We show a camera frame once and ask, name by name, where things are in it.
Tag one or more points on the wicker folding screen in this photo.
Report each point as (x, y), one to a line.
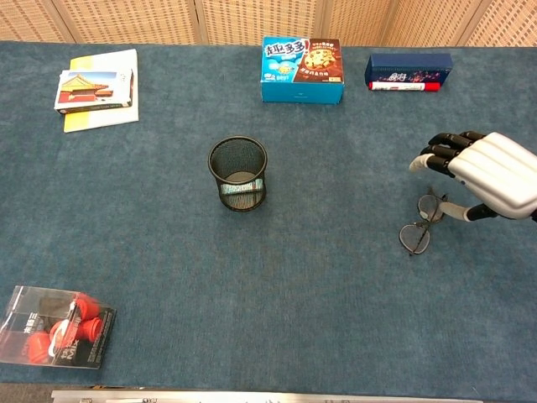
(126, 19)

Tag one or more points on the palace picture card box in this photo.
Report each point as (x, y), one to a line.
(90, 88)

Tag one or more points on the red white marker pen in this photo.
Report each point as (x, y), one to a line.
(398, 87)

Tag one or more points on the small teal label pack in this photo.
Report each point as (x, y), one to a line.
(241, 187)

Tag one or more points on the dark blue rectangular box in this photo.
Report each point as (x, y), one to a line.
(407, 63)

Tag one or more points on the blue cookie box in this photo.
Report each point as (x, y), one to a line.
(302, 90)

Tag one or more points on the black mesh pen holder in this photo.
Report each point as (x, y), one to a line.
(218, 168)

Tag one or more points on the clear box with red items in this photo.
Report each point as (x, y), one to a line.
(54, 331)

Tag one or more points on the black wire-frame eyeglasses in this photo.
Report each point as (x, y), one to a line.
(413, 240)

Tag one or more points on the yellow white booklet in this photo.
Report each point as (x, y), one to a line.
(109, 119)

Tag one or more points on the silver metal rail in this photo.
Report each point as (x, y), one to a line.
(251, 398)

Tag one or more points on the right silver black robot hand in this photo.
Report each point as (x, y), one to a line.
(495, 172)

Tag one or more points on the blue felt table cloth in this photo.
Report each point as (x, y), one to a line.
(293, 285)

